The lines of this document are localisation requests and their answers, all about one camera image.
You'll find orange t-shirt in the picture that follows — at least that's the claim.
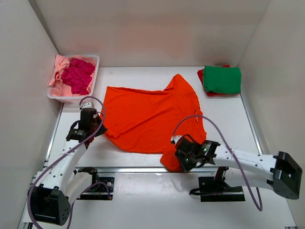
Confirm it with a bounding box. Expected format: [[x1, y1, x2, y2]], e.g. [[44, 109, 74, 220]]
[[103, 74, 206, 172]]

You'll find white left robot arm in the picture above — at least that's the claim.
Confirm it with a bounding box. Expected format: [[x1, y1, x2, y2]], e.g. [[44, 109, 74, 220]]
[[27, 107, 107, 229]]

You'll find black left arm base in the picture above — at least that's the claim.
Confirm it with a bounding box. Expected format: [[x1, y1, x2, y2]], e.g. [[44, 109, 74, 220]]
[[73, 167, 115, 200]]

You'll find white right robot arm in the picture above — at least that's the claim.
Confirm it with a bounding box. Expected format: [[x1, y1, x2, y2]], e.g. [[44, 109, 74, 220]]
[[171, 135, 303, 200]]

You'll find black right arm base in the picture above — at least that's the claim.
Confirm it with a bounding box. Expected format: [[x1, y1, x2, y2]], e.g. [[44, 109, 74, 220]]
[[189, 167, 245, 202]]

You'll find white plastic basket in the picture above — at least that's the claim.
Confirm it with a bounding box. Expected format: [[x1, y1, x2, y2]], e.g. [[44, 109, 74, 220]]
[[47, 54, 100, 104]]

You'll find light pink t-shirt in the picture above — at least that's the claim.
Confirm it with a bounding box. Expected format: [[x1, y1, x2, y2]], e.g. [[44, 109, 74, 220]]
[[48, 54, 98, 97]]

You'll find magenta t-shirt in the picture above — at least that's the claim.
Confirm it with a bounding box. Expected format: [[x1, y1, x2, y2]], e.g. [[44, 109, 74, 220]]
[[61, 58, 96, 96]]

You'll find folded red t-shirt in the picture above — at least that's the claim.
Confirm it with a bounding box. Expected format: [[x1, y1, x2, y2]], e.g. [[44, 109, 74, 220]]
[[197, 64, 240, 98]]

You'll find folded green t-shirt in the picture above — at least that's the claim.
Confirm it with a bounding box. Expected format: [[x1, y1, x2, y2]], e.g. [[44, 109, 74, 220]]
[[202, 66, 242, 94]]

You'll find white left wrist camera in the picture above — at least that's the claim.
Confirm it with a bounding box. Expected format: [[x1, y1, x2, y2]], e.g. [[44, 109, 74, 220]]
[[79, 101, 94, 110]]

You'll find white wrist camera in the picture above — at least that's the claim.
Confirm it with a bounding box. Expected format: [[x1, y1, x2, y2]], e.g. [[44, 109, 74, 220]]
[[79, 101, 94, 110], [170, 135, 182, 145]]

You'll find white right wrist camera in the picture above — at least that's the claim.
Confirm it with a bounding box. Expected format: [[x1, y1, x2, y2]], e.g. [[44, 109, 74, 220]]
[[170, 135, 182, 145]]

